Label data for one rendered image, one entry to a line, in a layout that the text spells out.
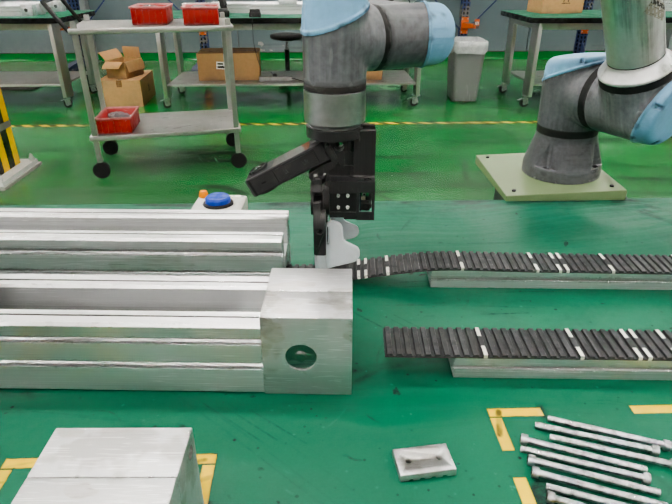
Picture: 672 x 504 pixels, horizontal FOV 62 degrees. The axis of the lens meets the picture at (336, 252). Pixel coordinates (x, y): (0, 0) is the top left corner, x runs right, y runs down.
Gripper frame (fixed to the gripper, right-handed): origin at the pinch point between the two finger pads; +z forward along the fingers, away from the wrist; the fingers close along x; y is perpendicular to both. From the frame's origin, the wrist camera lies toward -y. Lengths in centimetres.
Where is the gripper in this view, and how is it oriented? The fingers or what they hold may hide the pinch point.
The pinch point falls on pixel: (320, 266)
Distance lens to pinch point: 78.4
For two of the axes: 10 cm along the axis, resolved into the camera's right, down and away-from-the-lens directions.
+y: 10.0, 0.1, -0.2
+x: 0.2, -4.6, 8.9
